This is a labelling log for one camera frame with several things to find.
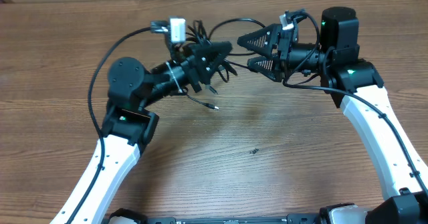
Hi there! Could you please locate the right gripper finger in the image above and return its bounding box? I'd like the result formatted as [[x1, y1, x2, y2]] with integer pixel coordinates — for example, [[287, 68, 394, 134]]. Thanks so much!
[[237, 24, 282, 58], [247, 56, 283, 82]]

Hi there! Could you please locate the thick black USB cable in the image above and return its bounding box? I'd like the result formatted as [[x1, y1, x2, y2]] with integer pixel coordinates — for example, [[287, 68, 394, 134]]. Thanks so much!
[[185, 19, 239, 84]]

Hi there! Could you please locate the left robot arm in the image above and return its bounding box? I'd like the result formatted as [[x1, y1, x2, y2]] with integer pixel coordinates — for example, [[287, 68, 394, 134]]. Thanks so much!
[[53, 41, 232, 223]]

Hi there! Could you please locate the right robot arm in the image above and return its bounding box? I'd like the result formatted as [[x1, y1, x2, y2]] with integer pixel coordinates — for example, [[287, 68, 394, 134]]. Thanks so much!
[[237, 7, 427, 223]]

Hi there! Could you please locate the small black debris piece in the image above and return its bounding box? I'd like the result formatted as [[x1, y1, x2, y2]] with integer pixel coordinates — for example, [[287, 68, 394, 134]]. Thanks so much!
[[249, 148, 259, 154]]

